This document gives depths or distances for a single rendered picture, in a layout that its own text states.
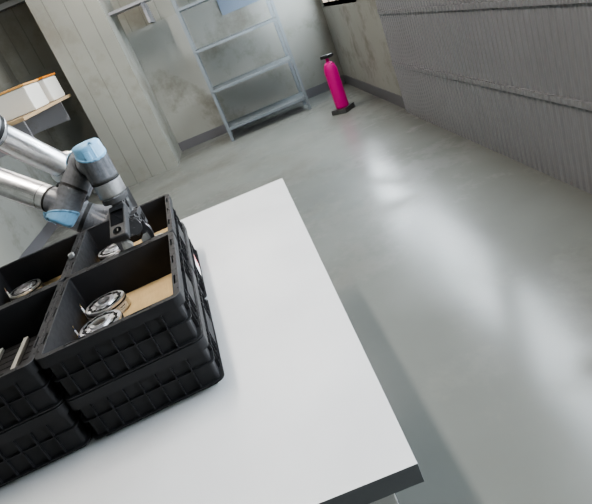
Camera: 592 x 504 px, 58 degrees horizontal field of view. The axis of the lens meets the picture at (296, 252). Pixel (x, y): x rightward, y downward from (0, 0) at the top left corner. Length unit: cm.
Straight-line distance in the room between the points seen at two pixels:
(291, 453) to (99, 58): 618
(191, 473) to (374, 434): 33
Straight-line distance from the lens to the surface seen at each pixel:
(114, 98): 685
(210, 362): 114
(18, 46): 791
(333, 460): 91
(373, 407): 96
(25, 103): 596
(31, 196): 162
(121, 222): 146
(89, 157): 147
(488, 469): 174
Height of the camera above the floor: 135
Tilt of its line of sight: 24 degrees down
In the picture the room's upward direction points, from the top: 23 degrees counter-clockwise
